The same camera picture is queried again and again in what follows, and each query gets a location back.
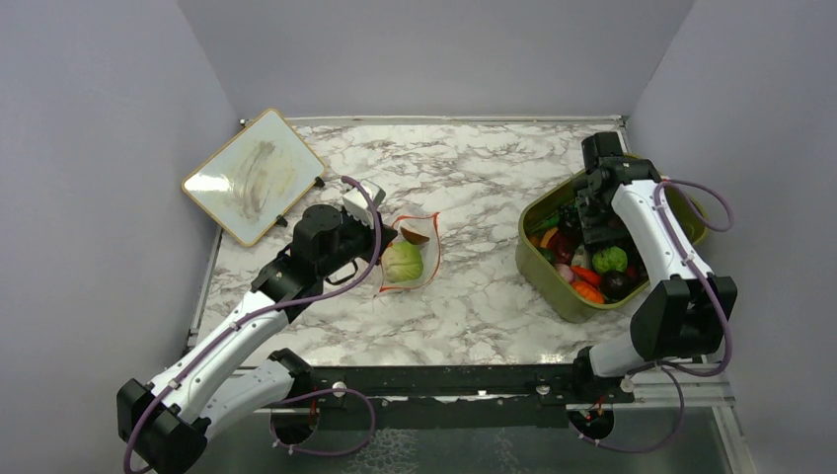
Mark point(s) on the green long bean pod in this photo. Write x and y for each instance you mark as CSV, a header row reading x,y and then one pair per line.
x,y
545,224

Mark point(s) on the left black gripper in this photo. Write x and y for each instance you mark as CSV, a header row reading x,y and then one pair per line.
x,y
369,233

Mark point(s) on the gold framed mirror tray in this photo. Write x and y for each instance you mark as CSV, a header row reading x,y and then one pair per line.
x,y
255,177

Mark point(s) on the coconut half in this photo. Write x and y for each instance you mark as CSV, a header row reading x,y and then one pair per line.
x,y
417,237

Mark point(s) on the halved fig piece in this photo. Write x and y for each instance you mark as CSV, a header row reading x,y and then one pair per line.
x,y
556,247

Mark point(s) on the orange carrot in bin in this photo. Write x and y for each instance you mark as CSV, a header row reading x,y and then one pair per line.
x,y
588,292

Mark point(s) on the clear zip top bag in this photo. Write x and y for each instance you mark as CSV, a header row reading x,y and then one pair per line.
x,y
411,215

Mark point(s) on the green custard apple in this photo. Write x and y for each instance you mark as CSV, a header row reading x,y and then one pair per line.
x,y
612,259

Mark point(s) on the red onion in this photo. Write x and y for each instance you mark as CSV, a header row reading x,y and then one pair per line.
x,y
565,272

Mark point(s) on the red chili pepper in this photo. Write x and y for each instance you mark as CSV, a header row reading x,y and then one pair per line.
x,y
586,275

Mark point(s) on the green cabbage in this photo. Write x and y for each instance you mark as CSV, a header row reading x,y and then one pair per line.
x,y
402,262

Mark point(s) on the olive green plastic bin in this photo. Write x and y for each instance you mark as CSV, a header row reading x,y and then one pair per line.
x,y
558,293

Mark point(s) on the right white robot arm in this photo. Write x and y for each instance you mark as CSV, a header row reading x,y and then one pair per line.
x,y
683,323

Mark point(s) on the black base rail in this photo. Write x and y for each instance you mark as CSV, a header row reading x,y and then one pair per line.
x,y
446,397

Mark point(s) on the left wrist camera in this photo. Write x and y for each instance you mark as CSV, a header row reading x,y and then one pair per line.
x,y
357,206

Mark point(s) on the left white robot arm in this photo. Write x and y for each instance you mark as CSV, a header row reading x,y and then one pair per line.
x,y
169,420

